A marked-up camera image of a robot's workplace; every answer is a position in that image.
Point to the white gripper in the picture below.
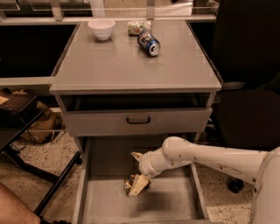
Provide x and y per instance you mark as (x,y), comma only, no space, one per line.
(145,166)

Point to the black drawer handle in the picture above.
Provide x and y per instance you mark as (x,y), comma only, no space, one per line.
(138,121)

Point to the brown bag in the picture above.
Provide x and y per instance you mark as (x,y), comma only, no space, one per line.
(40,122)

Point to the crushed orange can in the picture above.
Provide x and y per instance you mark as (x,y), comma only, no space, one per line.
(135,183)

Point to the closed grey top drawer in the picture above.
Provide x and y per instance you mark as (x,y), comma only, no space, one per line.
(113,123)

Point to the black office chair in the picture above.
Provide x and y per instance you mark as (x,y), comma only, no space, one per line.
(246,53)

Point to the blue soda can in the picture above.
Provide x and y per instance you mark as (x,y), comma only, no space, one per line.
(149,43)

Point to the grey drawer cabinet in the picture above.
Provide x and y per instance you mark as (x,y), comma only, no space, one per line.
(117,74)

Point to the white bowl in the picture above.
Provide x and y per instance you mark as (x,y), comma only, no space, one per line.
(102,28)

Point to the open grey middle drawer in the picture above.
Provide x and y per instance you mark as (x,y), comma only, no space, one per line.
(174,197)

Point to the person's bare knee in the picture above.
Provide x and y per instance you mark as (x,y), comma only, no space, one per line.
(13,210)

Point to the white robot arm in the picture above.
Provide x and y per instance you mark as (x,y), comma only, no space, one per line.
(259,168)

